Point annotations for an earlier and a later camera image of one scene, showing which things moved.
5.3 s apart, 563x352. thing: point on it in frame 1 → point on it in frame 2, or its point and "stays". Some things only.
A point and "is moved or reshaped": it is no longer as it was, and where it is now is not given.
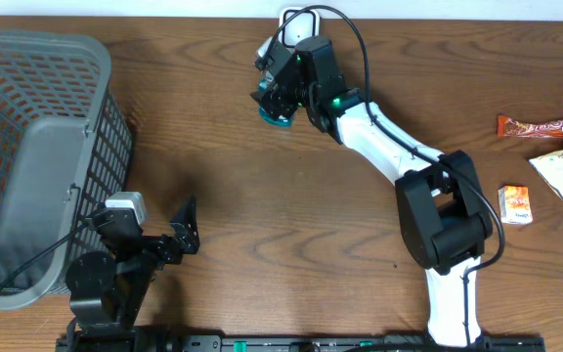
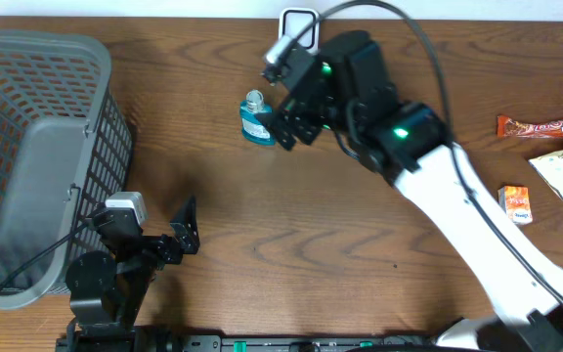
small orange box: (515, 205) stays
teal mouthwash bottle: (265, 83) is moved or reshaped
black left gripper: (183, 238) stays
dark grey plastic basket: (48, 146) stays
